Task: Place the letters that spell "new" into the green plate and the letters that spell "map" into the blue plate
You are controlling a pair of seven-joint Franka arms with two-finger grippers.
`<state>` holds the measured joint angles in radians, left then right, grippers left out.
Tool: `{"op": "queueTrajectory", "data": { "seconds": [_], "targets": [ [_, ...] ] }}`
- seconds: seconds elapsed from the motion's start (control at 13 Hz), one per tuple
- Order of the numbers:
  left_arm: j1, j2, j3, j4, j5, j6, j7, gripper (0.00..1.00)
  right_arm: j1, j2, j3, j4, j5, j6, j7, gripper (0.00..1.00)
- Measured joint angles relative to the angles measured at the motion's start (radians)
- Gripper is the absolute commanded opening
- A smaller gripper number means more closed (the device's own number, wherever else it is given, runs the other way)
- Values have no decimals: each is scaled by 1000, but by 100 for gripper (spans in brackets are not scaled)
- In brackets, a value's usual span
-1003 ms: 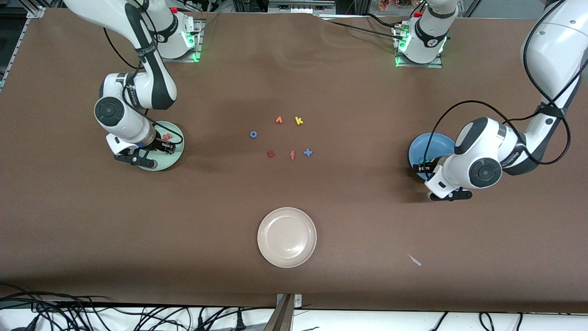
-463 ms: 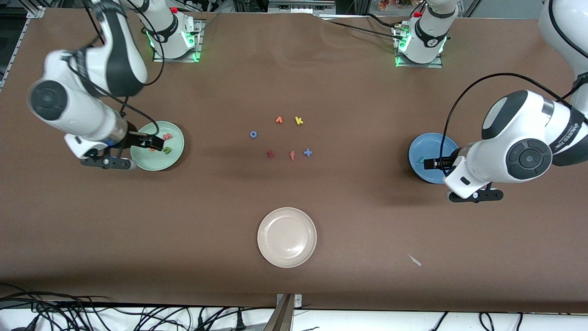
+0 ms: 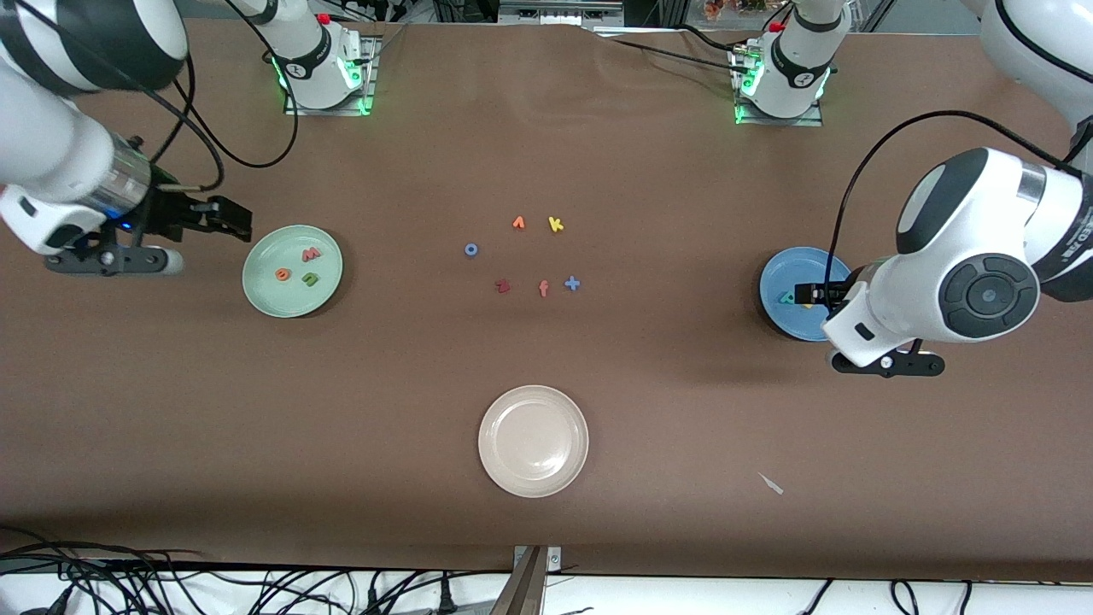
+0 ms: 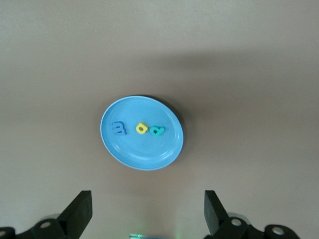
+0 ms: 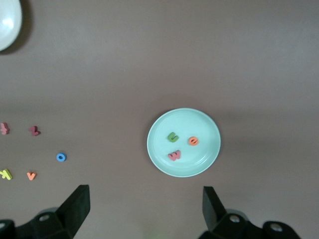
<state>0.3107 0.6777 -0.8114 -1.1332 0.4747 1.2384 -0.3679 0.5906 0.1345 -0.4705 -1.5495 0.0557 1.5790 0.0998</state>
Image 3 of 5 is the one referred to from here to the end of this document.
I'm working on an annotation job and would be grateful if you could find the long black right arm cable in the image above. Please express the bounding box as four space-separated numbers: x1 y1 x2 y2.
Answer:
171 0 300 169

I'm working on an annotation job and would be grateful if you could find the black base cable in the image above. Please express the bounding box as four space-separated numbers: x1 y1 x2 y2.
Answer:
589 26 752 73

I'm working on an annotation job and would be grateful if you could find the silver metal rail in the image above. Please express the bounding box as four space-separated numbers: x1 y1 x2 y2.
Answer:
498 0 624 26

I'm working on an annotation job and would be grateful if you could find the blue plate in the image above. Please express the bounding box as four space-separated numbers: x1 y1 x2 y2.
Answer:
759 246 855 343

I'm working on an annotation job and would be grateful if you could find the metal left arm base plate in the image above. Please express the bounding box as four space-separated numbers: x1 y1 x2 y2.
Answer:
733 43 825 127

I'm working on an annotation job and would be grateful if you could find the brown table cover sheet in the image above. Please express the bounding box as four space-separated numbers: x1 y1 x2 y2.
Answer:
0 13 1093 583

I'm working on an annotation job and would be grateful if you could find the green plate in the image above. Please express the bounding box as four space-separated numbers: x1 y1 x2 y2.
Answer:
242 225 344 319

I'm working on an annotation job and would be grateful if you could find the black cable with brass plug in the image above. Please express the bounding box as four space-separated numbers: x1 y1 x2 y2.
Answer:
128 81 226 191

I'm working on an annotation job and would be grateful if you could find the beige plate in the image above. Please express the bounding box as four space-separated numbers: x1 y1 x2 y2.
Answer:
477 385 590 499

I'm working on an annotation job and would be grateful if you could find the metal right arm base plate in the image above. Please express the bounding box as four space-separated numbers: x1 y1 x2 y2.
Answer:
283 34 381 116

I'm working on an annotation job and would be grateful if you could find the metal table clamp bracket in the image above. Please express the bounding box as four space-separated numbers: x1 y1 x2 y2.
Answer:
491 545 563 615

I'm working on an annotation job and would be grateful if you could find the black cable tangle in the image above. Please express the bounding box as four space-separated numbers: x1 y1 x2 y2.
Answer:
0 525 513 615

